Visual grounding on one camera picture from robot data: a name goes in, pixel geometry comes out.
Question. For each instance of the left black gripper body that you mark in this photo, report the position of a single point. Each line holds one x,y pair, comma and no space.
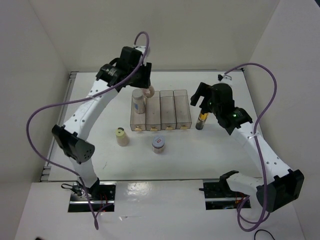
141,79

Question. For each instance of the clear organizer bin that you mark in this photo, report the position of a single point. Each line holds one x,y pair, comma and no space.
167,110
182,109
137,121
153,113

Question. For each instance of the black cap yellow bottle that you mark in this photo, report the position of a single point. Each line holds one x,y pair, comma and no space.
202,117

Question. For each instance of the red label spice jar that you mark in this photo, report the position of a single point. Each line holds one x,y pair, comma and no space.
158,144

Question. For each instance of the blue label spice bottle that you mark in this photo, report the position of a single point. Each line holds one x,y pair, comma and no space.
138,101

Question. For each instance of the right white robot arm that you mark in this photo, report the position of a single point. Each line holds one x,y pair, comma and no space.
280,185

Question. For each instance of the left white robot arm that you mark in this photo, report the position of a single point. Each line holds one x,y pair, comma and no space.
72,136

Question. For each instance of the pink cap spice bottle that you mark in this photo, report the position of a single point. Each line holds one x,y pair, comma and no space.
148,92

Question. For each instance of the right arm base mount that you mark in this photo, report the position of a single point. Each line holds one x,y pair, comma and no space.
216,199

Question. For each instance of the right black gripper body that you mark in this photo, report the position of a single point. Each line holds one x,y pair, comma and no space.
215,108

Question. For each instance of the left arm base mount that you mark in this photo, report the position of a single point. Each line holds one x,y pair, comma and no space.
103,200

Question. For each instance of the yellow cap spice bottle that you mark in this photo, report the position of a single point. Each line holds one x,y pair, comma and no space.
122,138

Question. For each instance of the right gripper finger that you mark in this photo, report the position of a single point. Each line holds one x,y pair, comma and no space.
205,105
201,90

